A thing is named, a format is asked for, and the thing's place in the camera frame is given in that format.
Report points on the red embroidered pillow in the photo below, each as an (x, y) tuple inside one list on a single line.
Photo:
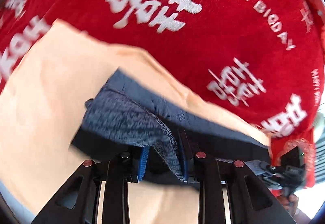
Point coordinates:
[(309, 158)]

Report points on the person right hand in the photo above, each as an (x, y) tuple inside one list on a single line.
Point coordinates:
[(289, 203)]

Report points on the red blanket white characters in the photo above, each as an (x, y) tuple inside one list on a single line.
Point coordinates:
[(261, 60)]

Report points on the peach cream towel mat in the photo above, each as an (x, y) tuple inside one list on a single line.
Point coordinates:
[(43, 103)]

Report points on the black pants blue patterned trim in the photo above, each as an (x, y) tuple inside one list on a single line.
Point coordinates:
[(124, 114)]

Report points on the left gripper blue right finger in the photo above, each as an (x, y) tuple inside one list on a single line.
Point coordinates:
[(185, 152)]

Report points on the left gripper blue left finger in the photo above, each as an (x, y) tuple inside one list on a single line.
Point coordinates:
[(142, 162)]

